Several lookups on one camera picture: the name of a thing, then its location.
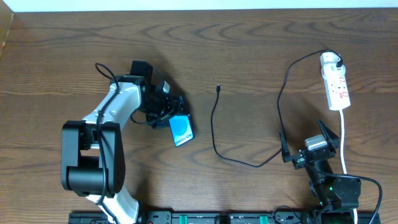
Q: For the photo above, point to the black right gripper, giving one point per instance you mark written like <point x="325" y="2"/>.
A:
<point x="310" y="155"/>

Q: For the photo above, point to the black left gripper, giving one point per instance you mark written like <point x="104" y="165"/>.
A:
<point x="171" y="111"/>

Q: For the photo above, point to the blue Galaxy smartphone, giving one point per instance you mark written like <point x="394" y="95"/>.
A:
<point x="181" y="129"/>

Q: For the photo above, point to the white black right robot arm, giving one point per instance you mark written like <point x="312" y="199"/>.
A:
<point x="338" y="194"/>

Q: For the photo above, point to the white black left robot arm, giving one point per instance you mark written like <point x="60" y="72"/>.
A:
<point x="93" y="162"/>

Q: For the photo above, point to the white USB charger plug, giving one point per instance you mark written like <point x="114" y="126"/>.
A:
<point x="331" y="57"/>

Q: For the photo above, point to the white power strip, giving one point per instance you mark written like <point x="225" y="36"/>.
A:
<point x="335" y="86"/>

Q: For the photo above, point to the brown cardboard panel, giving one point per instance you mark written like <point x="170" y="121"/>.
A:
<point x="6" y="18"/>

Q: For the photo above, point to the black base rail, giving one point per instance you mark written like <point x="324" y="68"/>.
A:
<point x="283" y="216"/>

